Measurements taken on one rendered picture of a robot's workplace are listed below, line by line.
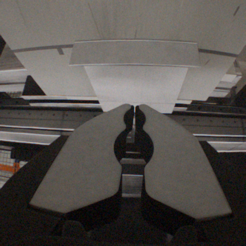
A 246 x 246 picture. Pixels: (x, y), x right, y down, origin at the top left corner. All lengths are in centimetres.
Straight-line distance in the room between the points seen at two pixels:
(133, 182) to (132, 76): 11
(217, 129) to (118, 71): 37
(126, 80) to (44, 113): 37
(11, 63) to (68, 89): 10
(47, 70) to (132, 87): 8
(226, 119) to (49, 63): 44
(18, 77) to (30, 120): 26
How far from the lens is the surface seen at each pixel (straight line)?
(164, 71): 17
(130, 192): 21
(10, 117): 57
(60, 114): 50
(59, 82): 20
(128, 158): 41
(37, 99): 27
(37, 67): 19
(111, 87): 20
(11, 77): 29
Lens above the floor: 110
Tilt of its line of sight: 19 degrees down
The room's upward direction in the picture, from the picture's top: 177 degrees counter-clockwise
